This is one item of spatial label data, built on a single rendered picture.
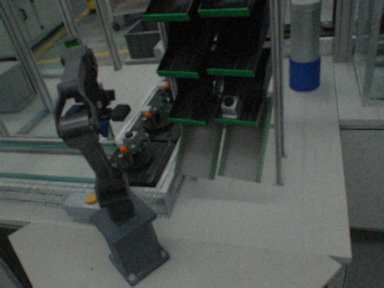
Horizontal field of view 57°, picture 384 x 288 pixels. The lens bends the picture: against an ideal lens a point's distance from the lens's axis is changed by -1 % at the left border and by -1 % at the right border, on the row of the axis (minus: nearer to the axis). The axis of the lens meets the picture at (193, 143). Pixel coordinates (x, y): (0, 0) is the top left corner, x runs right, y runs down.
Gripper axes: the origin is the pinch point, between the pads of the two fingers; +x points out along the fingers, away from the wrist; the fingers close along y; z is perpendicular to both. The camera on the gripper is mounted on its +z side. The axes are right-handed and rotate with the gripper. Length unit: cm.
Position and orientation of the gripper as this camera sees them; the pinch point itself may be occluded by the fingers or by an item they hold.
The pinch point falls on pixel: (103, 127)
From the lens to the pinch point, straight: 108.1
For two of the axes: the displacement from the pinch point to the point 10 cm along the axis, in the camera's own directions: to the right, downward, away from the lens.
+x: 1.5, 8.0, 5.9
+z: 2.5, -6.1, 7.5
